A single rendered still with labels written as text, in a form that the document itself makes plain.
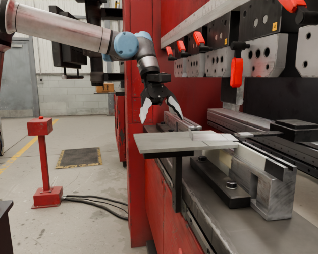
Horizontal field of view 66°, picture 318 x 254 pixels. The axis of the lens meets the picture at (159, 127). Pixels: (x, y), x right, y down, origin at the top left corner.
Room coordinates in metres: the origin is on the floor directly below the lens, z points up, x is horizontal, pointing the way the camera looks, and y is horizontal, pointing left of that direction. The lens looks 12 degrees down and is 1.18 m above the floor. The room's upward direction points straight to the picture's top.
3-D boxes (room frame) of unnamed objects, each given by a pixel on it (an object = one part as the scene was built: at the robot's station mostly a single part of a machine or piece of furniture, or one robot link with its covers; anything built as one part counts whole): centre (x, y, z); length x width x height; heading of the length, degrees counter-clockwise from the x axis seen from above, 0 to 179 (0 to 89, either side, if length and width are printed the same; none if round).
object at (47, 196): (2.15, 1.06, 0.41); 0.25 x 0.20 x 0.83; 101
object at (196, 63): (0.94, -0.17, 1.26); 0.15 x 0.09 x 0.17; 11
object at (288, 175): (0.56, -0.24, 0.99); 0.20 x 0.03 x 0.03; 11
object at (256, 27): (0.55, -0.24, 1.26); 0.15 x 0.09 x 0.17; 11
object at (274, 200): (0.67, -0.22, 0.92); 0.39 x 0.06 x 0.10; 11
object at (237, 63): (0.56, -0.18, 1.20); 0.04 x 0.02 x 0.10; 101
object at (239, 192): (0.67, -0.16, 0.89); 0.30 x 0.05 x 0.03; 11
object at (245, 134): (0.75, -0.37, 1.01); 0.26 x 0.12 x 0.05; 101
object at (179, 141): (0.69, -0.06, 1.00); 0.26 x 0.18 x 0.01; 101
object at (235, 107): (0.72, -0.21, 1.13); 0.10 x 0.02 x 0.10; 11
